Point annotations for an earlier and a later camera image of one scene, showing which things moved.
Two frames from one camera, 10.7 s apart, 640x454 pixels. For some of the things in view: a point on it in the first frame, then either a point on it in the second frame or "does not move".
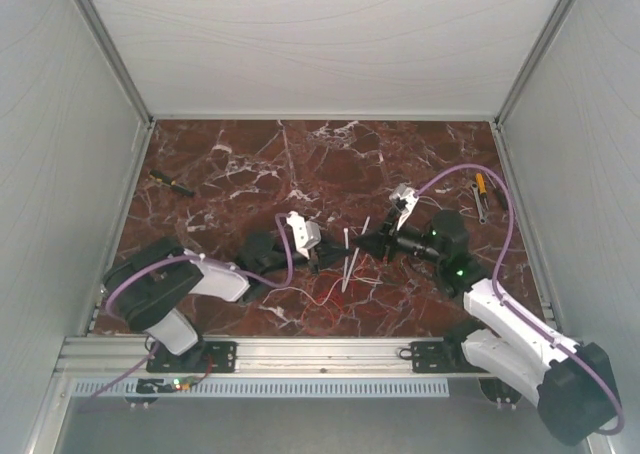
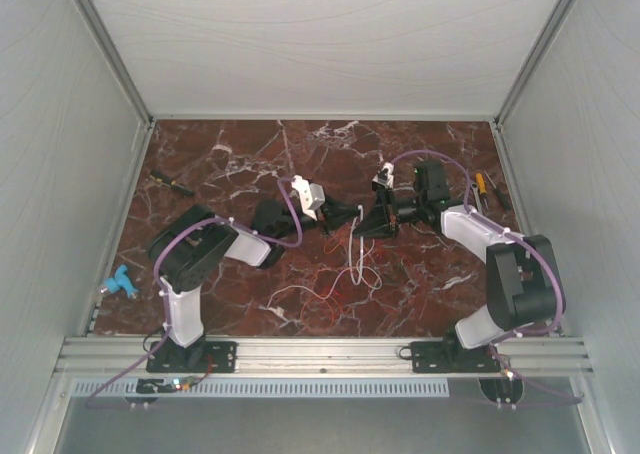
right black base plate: [442, 357] does not move
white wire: [328, 297] to [350, 255]
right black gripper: [381, 242] to [383, 219]
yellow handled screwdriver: [481, 186] does not move
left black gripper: [326, 255] to [335, 214]
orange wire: [363, 280] to [314, 276]
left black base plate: [216, 357] does not move
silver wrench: [482, 219] does not move
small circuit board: [183, 383] does not move
